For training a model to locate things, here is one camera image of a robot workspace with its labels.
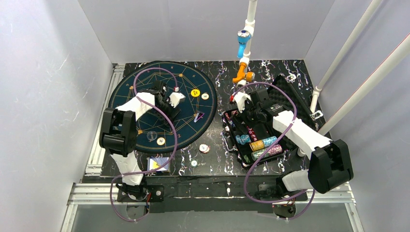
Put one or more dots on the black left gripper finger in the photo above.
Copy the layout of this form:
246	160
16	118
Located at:
162	115
173	112

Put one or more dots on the white pipe camera stand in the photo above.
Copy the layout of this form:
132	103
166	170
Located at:
244	37

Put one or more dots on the green poker chip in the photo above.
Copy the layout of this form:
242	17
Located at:
193	163

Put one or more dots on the boxed deck of playing cards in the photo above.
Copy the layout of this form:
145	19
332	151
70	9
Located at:
158	164

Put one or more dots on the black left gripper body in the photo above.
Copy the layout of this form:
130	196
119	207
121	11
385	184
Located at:
168	105

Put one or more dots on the yellow big blind button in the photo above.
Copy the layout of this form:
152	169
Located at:
195	93

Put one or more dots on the chrome case handle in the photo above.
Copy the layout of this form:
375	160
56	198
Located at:
227	141

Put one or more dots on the yellow poker chip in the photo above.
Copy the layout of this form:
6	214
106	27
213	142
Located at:
204	96
161	141

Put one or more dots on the aluminium frame rail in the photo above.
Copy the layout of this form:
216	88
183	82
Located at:
92	189

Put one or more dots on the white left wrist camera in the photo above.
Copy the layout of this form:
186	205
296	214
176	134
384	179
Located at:
176	98

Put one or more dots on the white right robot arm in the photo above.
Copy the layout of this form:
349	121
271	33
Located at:
329	161

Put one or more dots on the round dark blue poker mat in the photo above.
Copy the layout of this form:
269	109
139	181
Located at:
196	114

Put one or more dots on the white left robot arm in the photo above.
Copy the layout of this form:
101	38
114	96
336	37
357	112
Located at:
118	128

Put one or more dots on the white thin diagonal pole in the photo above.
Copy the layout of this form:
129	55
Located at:
359	27

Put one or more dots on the black poker chip case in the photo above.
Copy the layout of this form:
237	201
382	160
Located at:
235	125

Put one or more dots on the clear dealer button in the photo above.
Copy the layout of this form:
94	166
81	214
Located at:
151	136

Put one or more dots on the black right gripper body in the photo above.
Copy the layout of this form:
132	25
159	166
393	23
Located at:
249	113

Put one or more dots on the green and purple chip row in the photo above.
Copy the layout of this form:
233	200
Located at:
275	150

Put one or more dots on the red and white poker chip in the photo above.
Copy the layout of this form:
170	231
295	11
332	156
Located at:
203	148

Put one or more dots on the light blue chip stack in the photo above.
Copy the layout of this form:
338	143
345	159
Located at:
243	139

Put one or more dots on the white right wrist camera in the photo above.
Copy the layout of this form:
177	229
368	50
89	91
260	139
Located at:
239	99

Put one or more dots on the white diagonal frame pole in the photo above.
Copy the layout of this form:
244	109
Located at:
388	64

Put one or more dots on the yellow chip stack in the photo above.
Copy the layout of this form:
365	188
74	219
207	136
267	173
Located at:
257	145

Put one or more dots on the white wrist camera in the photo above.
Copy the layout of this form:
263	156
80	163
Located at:
176	98
239	99

